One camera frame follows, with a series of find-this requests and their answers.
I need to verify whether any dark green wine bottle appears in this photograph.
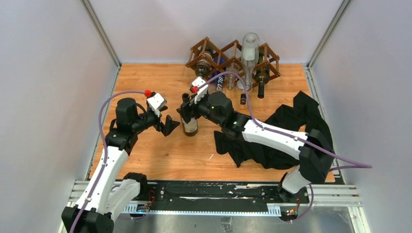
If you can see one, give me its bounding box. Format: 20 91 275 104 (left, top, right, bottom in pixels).
180 93 198 136

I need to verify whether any brown bottle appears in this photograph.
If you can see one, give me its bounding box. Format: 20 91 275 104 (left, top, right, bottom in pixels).
194 48 214 78

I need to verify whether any tall clear glass bottle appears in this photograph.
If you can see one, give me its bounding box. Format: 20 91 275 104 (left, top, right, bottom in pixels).
237 33 260 92

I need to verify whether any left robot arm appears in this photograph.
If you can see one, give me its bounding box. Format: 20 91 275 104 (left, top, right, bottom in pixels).
61 94 180 233

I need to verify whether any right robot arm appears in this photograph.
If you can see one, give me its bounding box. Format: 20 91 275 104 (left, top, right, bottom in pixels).
177 92 333 194

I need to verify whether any blue labelled clear bottle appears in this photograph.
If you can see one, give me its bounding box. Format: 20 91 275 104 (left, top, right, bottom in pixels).
211 57 226 93

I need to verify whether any small clear glass bottle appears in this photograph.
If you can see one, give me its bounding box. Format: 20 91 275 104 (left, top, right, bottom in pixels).
226 63 237 90

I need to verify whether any dark green bottle right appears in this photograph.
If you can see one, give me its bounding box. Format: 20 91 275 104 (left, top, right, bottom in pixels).
254 66 270 99

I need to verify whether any brown wooden wine rack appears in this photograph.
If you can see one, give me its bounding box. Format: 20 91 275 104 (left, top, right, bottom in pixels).
186 36 281 81

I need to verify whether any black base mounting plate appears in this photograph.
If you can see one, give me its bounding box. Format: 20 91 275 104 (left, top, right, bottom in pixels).
117 180 310 213

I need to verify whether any black cloth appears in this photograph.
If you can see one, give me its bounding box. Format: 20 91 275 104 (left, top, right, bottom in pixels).
213 90 334 170

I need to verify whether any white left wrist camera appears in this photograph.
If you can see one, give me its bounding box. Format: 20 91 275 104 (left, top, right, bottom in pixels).
147 93 167 117

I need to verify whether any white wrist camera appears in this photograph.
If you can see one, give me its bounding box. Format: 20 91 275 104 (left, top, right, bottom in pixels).
147 93 167 117
190 76 208 104

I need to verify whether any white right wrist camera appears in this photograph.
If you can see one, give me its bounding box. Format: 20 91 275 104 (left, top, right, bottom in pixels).
190 76 208 104

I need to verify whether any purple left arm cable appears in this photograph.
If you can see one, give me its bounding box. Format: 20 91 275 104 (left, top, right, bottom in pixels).
69 90 153 233

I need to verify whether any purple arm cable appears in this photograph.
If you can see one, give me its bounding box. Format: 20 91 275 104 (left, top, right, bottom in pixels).
69 90 153 233
192 71 373 224

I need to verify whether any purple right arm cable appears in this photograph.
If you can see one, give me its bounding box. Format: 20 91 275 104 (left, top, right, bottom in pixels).
192 71 373 224

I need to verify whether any aluminium frame rail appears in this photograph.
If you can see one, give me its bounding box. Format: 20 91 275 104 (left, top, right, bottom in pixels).
58 180 371 233

